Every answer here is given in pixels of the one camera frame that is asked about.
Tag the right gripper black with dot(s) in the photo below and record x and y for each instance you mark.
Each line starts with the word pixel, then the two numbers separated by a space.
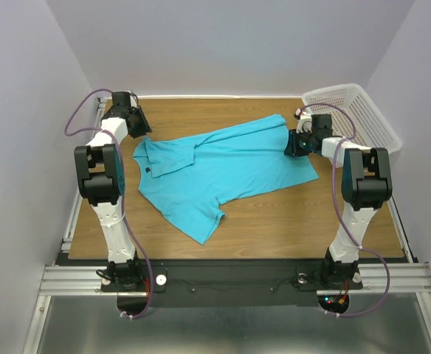
pixel 292 144

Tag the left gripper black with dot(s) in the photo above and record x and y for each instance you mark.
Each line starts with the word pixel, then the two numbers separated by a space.
pixel 142 120

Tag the turquoise t shirt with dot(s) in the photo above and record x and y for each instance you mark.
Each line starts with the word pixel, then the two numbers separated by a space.
pixel 188 179

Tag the white plastic basket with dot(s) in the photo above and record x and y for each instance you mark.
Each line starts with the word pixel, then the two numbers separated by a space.
pixel 352 110

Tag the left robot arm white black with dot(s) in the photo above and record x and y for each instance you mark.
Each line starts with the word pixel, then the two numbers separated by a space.
pixel 101 181

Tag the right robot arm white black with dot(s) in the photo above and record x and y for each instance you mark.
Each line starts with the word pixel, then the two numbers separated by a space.
pixel 366 185

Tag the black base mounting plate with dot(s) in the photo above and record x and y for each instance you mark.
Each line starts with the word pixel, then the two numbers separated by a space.
pixel 229 283

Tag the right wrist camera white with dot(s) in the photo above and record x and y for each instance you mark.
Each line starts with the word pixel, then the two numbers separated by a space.
pixel 304 121

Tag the left aluminium frame rail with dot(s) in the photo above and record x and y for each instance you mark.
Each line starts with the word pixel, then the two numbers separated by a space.
pixel 75 213

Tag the aluminium frame rail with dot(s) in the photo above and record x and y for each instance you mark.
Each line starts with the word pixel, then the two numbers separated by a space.
pixel 75 213
pixel 83 281
pixel 400 230

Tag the right aluminium frame rail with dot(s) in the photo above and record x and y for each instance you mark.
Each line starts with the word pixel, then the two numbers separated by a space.
pixel 400 230

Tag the front aluminium frame rail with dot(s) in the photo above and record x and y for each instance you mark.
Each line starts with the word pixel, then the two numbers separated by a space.
pixel 83 281

